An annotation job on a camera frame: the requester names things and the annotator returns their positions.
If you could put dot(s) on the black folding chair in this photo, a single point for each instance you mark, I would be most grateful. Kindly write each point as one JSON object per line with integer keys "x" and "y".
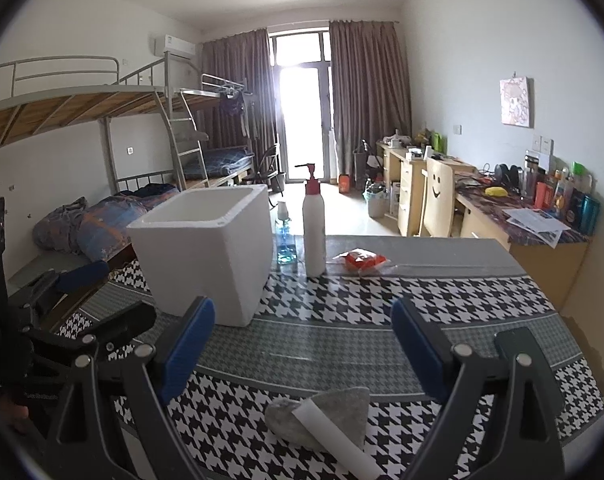
{"x": 269, "y": 165}

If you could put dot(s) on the white papers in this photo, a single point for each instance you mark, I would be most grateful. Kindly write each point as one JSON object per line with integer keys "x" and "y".
{"x": 536, "y": 225}

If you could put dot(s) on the blue and orange quilt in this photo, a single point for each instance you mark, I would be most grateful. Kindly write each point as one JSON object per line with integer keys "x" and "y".
{"x": 107, "y": 225}

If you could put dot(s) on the white pump bottle red top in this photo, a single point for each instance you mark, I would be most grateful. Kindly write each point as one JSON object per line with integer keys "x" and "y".
{"x": 313, "y": 230}

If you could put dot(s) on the white foam box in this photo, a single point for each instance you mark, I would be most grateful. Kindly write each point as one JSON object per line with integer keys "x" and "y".
{"x": 202, "y": 270}

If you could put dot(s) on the wooden chair with smiley face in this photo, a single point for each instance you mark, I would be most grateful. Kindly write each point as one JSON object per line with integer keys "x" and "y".
{"x": 436, "y": 190}

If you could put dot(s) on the brown curtain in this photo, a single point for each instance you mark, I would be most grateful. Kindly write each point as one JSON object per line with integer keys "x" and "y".
{"x": 237, "y": 65}
{"x": 371, "y": 100}

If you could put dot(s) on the cartoon wall picture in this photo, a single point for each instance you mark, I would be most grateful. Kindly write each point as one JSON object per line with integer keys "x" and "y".
{"x": 516, "y": 102}

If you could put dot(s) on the white trash bin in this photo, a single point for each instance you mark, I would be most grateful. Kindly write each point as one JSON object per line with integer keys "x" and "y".
{"x": 376, "y": 205}

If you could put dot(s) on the hanging dark clothes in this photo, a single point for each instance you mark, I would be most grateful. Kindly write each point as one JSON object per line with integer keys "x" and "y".
{"x": 232, "y": 104}

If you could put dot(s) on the white air conditioner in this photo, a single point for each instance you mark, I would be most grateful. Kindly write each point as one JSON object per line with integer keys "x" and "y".
{"x": 174, "y": 46}

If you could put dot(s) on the orange plastic packet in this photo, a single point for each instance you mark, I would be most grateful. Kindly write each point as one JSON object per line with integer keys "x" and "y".
{"x": 364, "y": 260}

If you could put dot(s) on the grey felt cloth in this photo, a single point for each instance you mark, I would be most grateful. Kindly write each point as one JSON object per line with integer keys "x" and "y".
{"x": 344, "y": 402}

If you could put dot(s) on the orange box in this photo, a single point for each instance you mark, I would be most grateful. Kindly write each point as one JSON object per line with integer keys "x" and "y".
{"x": 344, "y": 184}

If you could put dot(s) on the grey metal bunk bed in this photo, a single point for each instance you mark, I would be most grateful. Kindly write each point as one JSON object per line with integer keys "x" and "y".
{"x": 217, "y": 97}
{"x": 82, "y": 97}

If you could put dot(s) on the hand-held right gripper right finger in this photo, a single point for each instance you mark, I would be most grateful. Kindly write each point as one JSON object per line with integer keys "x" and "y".
{"x": 421, "y": 350}

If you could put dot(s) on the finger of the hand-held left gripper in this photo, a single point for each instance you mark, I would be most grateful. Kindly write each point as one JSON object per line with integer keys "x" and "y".
{"x": 117, "y": 325}
{"x": 82, "y": 274}

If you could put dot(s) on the wooden desk with patterned top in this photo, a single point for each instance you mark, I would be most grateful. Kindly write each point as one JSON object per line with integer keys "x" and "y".
{"x": 541, "y": 265}

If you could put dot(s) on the grey patterned blanket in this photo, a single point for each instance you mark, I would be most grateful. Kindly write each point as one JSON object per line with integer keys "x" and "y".
{"x": 57, "y": 225}

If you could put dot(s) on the row of toiletry bottles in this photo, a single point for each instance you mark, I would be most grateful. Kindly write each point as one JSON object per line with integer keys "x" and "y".
{"x": 576, "y": 205}

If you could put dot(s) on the yellow object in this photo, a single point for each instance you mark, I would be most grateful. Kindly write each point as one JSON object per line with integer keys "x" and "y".
{"x": 495, "y": 191}

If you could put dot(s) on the dark blue plaid quilt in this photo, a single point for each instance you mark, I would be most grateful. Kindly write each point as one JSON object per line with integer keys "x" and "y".
{"x": 227, "y": 160}

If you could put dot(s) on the clear bottle with blue liquid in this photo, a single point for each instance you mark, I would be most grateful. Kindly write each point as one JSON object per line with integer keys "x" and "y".
{"x": 284, "y": 247}

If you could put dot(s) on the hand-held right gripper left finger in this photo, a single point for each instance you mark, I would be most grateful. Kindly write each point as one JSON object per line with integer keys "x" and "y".
{"x": 187, "y": 345}

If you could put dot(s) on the wooden desk with drawers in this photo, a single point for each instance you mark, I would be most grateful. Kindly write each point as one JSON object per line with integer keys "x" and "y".
{"x": 404, "y": 185}

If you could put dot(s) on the glass balcony door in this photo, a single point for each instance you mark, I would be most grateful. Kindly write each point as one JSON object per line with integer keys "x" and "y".
{"x": 304, "y": 120}

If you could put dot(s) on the houndstooth tablecloth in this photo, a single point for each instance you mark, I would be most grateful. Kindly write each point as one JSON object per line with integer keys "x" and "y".
{"x": 332, "y": 320}

